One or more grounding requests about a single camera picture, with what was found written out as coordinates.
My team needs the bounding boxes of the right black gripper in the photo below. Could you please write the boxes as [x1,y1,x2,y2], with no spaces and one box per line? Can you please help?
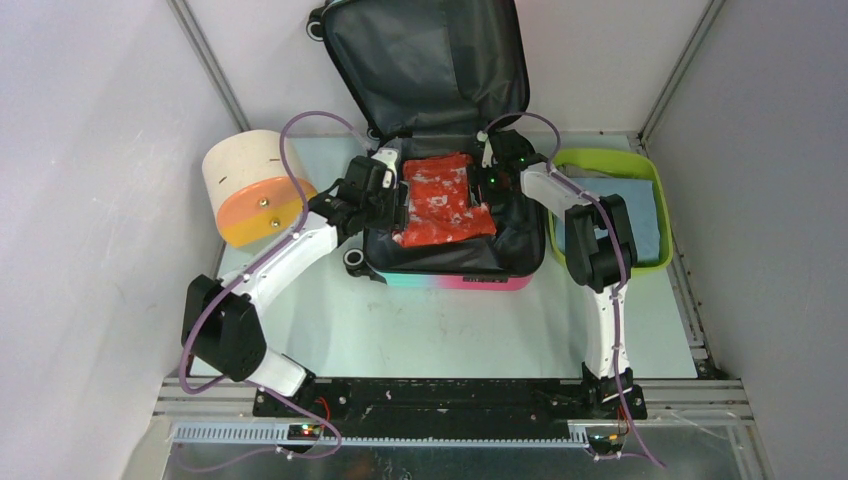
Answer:
[468,161,515,209]

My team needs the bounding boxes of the lime green plastic tray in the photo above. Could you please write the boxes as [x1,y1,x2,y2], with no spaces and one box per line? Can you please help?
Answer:
[553,148,673,276]

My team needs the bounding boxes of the orange red item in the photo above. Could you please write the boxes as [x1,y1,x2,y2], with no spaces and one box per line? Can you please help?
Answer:
[392,152,496,248]

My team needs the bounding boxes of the cream orange cylindrical container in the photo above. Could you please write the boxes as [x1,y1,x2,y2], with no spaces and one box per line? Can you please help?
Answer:
[201,130,317,247]

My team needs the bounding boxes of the pink teal cartoon suitcase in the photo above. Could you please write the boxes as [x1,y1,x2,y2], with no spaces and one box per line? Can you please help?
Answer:
[306,1,545,291]

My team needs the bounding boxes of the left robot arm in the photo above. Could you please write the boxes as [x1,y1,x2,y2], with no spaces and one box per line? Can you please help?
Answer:
[181,148,408,417]

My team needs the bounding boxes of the light blue cloth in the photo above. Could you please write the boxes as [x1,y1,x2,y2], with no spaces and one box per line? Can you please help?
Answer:
[572,177,661,267]

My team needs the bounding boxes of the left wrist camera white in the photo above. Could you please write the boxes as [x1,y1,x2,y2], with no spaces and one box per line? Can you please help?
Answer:
[370,147,400,188]

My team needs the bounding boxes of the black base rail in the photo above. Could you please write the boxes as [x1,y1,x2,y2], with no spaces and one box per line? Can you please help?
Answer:
[292,377,648,439]

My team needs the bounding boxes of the grey cable duct strip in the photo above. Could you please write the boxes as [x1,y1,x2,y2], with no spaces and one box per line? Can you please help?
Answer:
[171,421,589,448]

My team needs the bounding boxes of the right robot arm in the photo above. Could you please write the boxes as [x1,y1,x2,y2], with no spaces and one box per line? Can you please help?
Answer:
[476,130,637,418]

